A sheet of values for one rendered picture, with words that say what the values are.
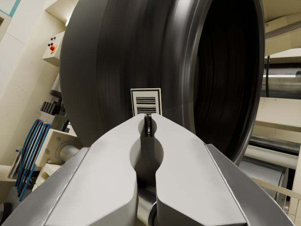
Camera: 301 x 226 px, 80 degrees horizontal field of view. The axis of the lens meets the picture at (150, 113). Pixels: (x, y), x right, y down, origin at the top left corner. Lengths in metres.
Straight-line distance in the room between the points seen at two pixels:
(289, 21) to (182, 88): 0.73
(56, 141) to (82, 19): 0.32
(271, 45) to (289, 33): 0.07
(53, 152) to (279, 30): 0.90
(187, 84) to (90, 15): 0.19
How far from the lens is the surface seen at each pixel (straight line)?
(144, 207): 0.31
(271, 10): 0.94
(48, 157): 0.55
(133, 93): 0.23
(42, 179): 0.56
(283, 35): 0.91
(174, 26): 0.26
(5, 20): 0.91
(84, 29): 0.35
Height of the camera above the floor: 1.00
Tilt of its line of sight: 9 degrees up
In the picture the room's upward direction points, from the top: 19 degrees clockwise
